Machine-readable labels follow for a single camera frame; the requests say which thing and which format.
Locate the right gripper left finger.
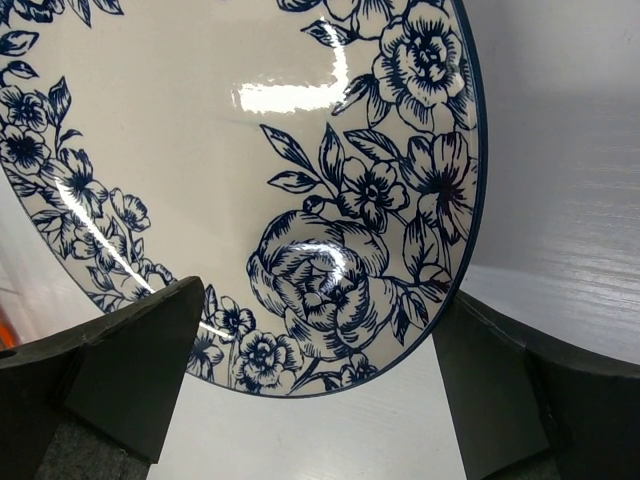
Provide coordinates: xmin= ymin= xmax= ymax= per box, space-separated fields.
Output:
xmin=1 ymin=277 xmax=204 ymax=479

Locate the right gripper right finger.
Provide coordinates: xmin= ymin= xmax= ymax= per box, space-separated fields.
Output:
xmin=433 ymin=292 xmax=639 ymax=479

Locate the orange plastic plate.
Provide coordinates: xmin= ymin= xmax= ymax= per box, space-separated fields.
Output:
xmin=0 ymin=307 xmax=20 ymax=350

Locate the blue floral white plate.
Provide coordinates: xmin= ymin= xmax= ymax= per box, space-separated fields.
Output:
xmin=1 ymin=1 xmax=487 ymax=398

